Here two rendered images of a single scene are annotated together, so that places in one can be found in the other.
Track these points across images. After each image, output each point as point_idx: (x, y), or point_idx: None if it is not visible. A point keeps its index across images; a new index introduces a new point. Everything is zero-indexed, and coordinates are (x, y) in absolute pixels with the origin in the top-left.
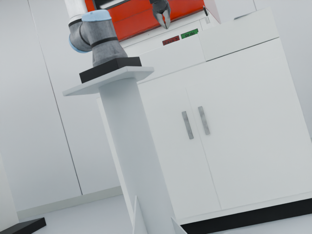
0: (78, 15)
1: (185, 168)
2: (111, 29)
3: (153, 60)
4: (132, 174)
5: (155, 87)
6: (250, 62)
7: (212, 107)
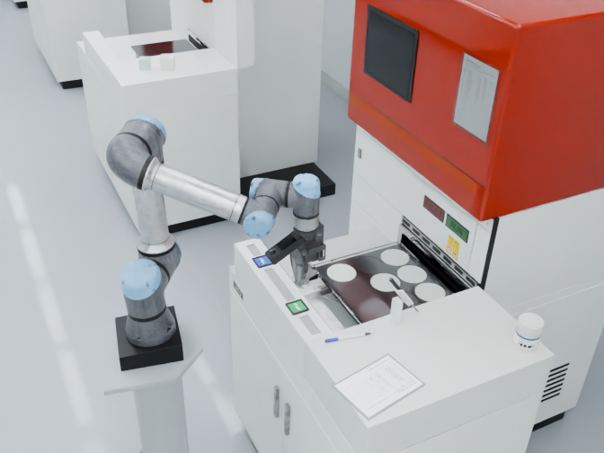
0: (143, 243)
1: (269, 426)
2: (142, 310)
3: (270, 306)
4: (139, 434)
5: (265, 331)
6: (333, 440)
7: (297, 421)
